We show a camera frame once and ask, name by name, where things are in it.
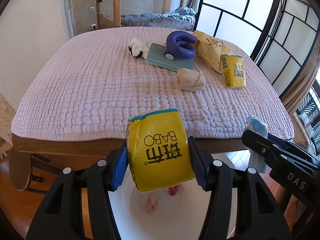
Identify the wooden table edge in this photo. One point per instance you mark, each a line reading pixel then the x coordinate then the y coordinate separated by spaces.
pixel 101 147

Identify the white drawstring pouch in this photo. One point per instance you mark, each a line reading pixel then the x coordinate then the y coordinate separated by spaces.
pixel 140 49

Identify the white door frame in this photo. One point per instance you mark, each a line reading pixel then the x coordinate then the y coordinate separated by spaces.
pixel 67 18

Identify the teal rectangular sponge block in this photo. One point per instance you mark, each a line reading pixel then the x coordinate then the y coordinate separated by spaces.
pixel 157 56

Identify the light blue mask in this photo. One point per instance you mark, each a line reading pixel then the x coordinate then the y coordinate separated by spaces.
pixel 258 129

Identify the white trash bin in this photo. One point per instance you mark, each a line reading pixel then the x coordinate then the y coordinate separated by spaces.
pixel 176 217

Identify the purple foam tube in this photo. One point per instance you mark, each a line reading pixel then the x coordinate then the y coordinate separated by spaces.
pixel 180 44

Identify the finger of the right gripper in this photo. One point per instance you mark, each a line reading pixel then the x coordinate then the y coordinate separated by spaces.
pixel 269 150
pixel 293 148

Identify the black framed shoji screen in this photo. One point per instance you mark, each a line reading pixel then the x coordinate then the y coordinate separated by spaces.
pixel 278 35

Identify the pink quilted blanket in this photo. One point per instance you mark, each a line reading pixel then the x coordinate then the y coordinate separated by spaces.
pixel 92 85

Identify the yellow paper bag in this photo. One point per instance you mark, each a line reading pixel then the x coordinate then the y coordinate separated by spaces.
pixel 210 50

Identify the beige cloth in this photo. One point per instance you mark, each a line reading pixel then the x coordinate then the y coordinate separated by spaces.
pixel 190 80

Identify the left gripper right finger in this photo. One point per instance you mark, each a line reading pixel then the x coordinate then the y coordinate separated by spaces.
pixel 258 215

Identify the yellow tissue pack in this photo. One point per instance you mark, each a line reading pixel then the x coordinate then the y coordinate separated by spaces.
pixel 234 71
pixel 158 150

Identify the grey crumpled duvet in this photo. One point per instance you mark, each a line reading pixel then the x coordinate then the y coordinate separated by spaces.
pixel 182 18

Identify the clear plastic packaged item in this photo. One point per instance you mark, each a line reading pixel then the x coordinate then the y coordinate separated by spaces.
pixel 152 202

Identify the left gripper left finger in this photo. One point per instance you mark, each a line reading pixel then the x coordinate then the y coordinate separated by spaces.
pixel 59 215

